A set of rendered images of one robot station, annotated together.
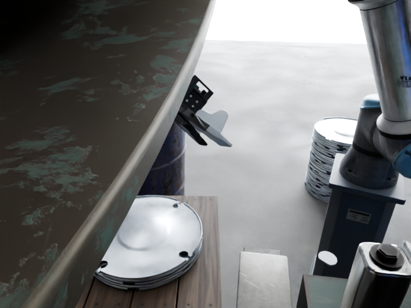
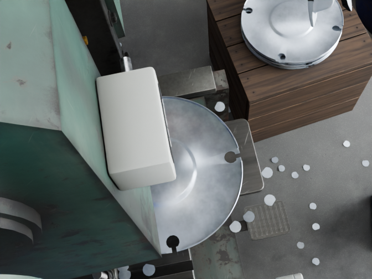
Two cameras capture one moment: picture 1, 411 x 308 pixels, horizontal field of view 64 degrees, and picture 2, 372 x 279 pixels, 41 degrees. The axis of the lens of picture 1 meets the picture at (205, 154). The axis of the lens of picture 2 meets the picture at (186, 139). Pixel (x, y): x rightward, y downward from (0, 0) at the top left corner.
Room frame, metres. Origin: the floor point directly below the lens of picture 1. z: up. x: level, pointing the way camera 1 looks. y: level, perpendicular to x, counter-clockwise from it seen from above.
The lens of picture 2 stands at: (0.14, -0.58, 1.62)
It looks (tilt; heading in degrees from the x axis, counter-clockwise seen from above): 68 degrees down; 82
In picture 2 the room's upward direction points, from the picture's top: 11 degrees counter-clockwise
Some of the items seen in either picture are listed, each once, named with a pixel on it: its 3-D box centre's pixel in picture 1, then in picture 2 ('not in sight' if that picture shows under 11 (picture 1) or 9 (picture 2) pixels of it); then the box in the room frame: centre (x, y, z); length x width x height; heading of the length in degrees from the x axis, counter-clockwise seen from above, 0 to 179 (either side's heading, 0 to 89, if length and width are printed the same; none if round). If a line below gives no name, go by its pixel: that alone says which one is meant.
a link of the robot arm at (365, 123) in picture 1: (384, 120); not in sight; (0.78, -0.46, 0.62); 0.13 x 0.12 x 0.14; 1
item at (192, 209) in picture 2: not in sight; (160, 170); (0.13, -0.29, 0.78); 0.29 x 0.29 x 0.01
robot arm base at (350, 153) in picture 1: (371, 158); not in sight; (0.79, -0.46, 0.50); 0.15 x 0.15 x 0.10
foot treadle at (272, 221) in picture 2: not in sight; (189, 237); (0.14, -0.29, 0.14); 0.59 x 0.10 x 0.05; 172
